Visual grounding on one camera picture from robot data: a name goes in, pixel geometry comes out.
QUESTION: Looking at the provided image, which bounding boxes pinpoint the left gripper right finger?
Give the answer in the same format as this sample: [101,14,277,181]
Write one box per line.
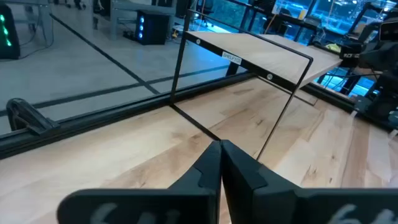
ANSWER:
[220,139,398,224]

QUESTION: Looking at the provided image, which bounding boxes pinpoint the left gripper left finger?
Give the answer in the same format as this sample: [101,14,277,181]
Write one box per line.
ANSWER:
[57,140,222,224]

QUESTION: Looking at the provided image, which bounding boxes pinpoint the black table clamp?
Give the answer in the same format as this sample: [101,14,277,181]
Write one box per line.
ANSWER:
[6,98,60,135]

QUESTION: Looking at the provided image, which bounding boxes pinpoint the computer tower blue lights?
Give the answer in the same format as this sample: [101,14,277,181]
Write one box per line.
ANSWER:
[135,11,170,45]

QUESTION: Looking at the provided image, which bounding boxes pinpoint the computer tower green lights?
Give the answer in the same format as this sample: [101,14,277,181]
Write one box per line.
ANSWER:
[0,4,21,60]

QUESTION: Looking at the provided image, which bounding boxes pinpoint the black aluminium table frame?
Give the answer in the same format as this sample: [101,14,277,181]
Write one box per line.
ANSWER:
[0,72,398,160]

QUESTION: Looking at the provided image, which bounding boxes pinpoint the wooden shelf black metal frame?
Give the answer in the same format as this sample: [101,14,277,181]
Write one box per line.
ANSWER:
[169,9,343,161]

